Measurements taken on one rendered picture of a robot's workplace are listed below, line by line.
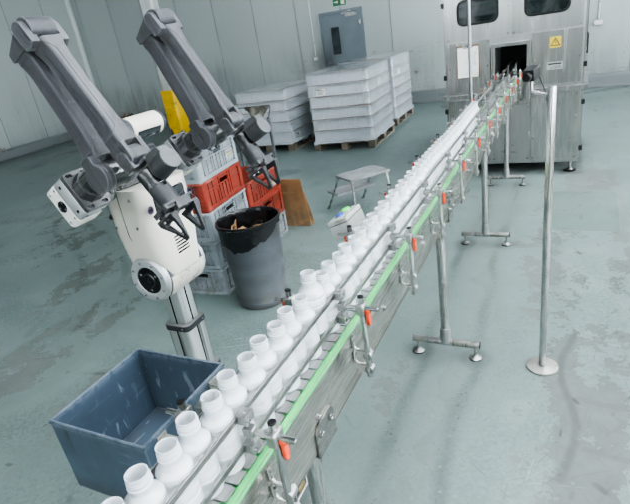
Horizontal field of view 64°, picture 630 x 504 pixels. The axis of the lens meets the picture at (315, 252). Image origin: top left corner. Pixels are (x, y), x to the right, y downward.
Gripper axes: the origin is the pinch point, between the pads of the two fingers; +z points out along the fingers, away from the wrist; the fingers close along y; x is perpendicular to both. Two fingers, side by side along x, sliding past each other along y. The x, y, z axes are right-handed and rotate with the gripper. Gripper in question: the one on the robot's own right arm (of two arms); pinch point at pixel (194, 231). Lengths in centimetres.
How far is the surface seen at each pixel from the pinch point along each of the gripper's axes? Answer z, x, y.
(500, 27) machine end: -13, -7, 476
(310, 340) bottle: 38.3, -14.1, -6.0
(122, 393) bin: 22, 45, -19
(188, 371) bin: 28.3, 28.6, -9.0
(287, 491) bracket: 53, -16, -37
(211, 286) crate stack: 11, 205, 164
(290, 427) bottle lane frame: 47, -13, -25
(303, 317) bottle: 32.7, -17.1, -6.1
